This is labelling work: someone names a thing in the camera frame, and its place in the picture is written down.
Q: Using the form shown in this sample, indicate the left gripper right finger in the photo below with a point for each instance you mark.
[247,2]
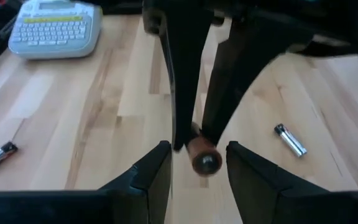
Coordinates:
[259,196]

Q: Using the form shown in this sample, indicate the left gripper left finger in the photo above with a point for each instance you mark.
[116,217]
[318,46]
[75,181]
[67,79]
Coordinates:
[148,193]

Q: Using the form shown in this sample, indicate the black copper battery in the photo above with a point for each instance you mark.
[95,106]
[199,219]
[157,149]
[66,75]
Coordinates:
[204,158]

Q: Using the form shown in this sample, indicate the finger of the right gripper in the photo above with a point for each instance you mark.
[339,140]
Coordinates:
[183,77]
[238,84]

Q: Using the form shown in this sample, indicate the white label maker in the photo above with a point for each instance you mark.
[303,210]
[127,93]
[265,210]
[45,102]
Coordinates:
[54,31]

